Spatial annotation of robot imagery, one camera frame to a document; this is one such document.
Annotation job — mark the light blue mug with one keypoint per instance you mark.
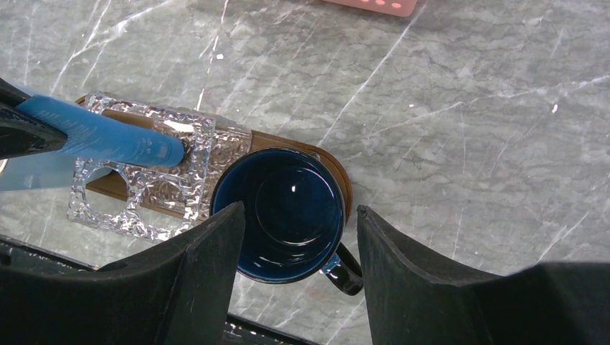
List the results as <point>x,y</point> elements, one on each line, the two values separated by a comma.
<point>38,171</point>

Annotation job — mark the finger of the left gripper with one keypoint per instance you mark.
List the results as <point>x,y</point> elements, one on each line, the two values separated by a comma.
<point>22,134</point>

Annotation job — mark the pink plastic basket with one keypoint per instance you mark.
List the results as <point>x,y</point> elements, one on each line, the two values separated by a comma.
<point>397,8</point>

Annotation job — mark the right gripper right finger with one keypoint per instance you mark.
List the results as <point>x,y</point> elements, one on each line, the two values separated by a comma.
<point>415,295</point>

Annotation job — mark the clear acrylic holder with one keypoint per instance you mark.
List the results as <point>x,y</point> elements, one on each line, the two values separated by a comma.
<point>188,178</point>

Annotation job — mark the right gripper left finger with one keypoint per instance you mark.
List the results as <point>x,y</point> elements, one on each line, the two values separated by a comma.
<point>176,292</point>

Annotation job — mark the brown wooden oval tray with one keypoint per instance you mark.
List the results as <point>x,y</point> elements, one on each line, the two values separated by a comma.
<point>286,143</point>

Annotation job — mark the blue toothpaste tube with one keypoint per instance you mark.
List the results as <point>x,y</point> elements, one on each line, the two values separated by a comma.
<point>94,136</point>

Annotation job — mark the dark blue mug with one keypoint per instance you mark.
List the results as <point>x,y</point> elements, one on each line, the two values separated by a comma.
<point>295,214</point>

